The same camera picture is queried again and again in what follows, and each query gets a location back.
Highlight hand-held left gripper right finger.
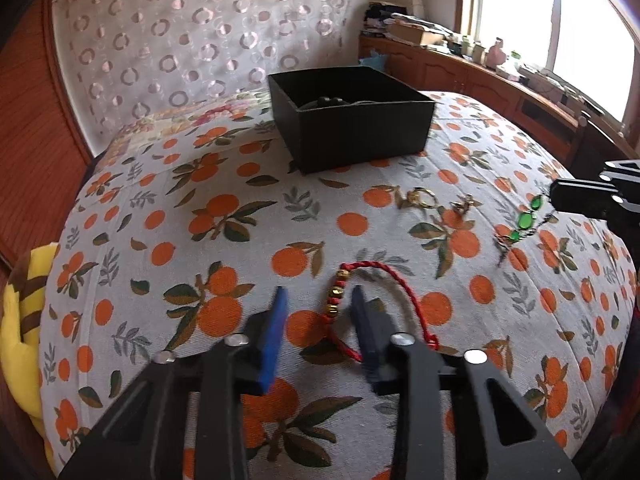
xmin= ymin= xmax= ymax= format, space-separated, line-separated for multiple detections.
xmin=350 ymin=285 xmax=583 ymax=480

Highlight white power strip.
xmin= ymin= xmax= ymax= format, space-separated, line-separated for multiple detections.
xmin=520 ymin=67 xmax=566 ymax=86

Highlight black square box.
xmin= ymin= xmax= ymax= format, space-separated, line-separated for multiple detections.
xmin=267 ymin=66 xmax=437 ymax=175

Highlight brown cardboard box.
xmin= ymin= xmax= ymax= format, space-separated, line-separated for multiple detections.
xmin=387 ymin=20 xmax=446 ymax=46

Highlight wooden frame window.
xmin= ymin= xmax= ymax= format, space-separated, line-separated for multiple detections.
xmin=460 ymin=0 xmax=640 ymax=131

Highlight yellow striped plush toy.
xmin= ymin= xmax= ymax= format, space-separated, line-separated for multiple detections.
xmin=0 ymin=242 xmax=61 ymax=476

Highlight red cord bracelet gold beads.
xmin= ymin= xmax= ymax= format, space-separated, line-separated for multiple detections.
xmin=322 ymin=260 xmax=440 ymax=363

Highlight sheer ring pattern wall curtain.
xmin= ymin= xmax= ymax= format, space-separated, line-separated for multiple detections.
xmin=52 ymin=0 xmax=366 ymax=138

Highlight pile of clothes and papers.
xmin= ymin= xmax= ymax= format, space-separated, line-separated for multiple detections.
xmin=364 ymin=2 xmax=451 ymax=46

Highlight floral quilt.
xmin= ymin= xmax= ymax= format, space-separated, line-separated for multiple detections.
xmin=107 ymin=87 xmax=276 ymax=151

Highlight gold ring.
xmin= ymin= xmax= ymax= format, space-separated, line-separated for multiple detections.
xmin=397 ymin=187 xmax=441 ymax=210

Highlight dark bead bracelet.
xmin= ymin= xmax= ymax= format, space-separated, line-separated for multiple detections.
xmin=300 ymin=95 xmax=351 ymax=111

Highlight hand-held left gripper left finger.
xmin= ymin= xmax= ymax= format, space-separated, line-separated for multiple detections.
xmin=59 ymin=286 xmax=290 ymax=480

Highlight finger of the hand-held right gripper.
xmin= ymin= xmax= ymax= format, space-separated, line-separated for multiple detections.
xmin=550 ymin=178 xmax=621 ymax=218
xmin=600 ymin=160 xmax=640 ymax=183

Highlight green gem bracelet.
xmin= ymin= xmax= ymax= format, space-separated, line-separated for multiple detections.
xmin=492 ymin=194 xmax=556 ymax=266

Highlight orange fruit print bedsheet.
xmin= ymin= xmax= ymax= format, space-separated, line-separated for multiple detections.
xmin=40 ymin=91 xmax=636 ymax=480

